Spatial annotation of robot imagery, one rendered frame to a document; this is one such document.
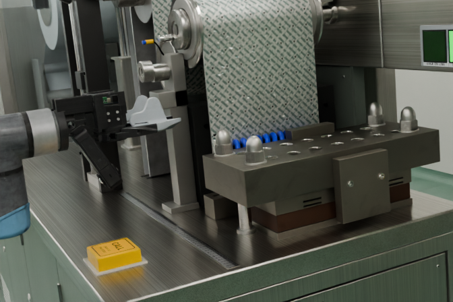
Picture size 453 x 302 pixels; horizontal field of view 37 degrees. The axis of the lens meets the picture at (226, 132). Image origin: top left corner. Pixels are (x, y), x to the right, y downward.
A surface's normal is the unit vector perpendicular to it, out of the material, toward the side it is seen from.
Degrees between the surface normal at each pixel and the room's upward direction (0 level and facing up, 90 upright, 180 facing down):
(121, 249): 0
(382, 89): 90
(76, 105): 89
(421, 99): 90
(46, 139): 99
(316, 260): 90
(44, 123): 60
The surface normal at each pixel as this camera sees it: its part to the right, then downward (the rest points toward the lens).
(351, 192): 0.44, 0.12
